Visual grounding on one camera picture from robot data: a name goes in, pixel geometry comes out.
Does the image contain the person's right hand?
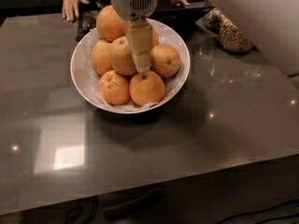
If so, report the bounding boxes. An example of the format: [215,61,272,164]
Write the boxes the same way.
[62,0,90,22]

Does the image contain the back right orange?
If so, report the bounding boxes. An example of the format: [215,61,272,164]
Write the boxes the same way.
[151,29,159,48]

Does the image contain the black floor cable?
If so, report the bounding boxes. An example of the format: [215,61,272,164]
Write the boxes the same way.
[214,199,299,224]

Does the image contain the front left orange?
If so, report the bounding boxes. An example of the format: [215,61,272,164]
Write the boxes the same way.
[98,70,130,105]

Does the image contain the large orange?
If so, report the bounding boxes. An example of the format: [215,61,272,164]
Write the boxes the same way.
[110,36,136,76]

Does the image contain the white gripper with vent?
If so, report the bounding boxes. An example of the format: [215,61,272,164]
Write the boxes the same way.
[110,0,158,73]

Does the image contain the top back orange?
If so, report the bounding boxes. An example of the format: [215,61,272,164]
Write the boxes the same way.
[96,6,130,42]

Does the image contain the white paper bowl liner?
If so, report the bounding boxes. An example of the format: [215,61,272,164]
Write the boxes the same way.
[81,20,183,113]

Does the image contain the white ceramic bowl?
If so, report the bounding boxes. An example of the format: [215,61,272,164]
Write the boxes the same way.
[69,16,192,115]

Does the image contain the black laptop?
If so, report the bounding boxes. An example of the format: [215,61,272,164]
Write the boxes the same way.
[76,2,213,41]

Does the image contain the front right orange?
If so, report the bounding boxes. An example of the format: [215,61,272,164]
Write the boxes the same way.
[129,70,165,106]

